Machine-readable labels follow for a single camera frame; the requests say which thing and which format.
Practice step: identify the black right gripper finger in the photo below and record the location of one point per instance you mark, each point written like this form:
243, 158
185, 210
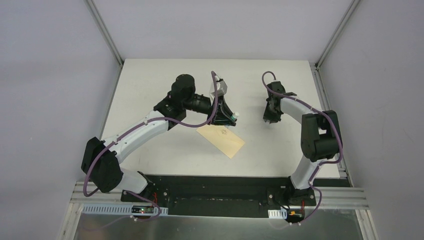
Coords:
268, 114
276, 117

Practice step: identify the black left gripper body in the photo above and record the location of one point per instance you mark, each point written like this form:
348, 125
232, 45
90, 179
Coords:
218, 108

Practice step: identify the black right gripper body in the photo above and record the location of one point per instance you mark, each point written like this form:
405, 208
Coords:
269, 99

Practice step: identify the green white glue stick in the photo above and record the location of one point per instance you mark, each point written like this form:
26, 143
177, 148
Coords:
235, 116

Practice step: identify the cream paper envelope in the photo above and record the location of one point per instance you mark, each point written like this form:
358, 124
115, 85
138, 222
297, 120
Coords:
222, 138

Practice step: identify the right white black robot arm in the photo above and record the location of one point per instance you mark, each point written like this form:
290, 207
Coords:
320, 138

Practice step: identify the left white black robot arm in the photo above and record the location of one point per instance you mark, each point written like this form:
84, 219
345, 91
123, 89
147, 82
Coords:
102, 158

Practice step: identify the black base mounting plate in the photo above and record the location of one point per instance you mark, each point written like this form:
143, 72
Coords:
225, 196

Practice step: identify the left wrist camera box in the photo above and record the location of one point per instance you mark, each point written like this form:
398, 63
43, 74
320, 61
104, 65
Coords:
221, 87

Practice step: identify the right white cable duct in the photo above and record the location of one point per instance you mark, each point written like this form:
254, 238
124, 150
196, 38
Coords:
277, 214

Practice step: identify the white cable duct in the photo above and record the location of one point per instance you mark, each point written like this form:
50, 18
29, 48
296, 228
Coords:
277, 214
119, 209

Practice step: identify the left white cable duct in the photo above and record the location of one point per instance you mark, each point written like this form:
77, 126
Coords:
119, 209

